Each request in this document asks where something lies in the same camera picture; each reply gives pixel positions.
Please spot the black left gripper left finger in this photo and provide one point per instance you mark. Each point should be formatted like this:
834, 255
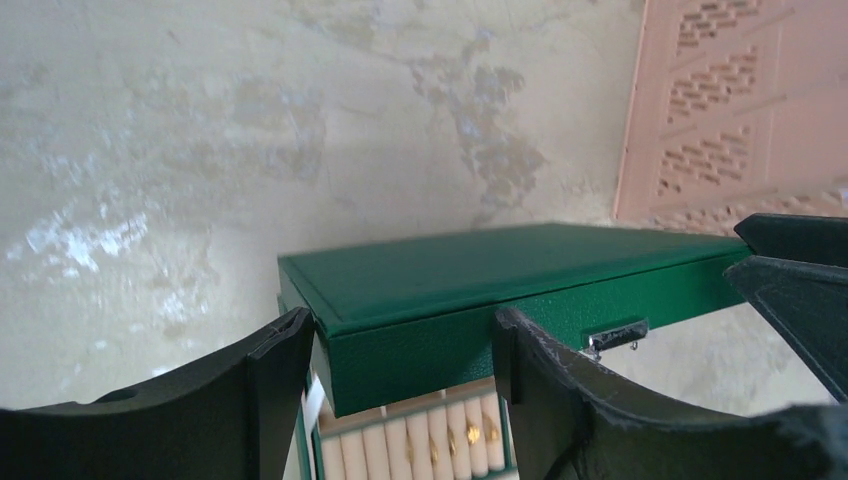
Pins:
228, 415

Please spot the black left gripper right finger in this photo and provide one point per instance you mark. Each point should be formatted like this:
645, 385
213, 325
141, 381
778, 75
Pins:
573, 418

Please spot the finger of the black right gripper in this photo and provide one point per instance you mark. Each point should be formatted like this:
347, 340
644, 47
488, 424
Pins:
810, 239
806, 303

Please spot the green jewelry box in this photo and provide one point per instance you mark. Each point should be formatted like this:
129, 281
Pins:
401, 382

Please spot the peach plastic file organizer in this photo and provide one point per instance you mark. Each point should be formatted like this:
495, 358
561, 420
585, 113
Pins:
737, 107

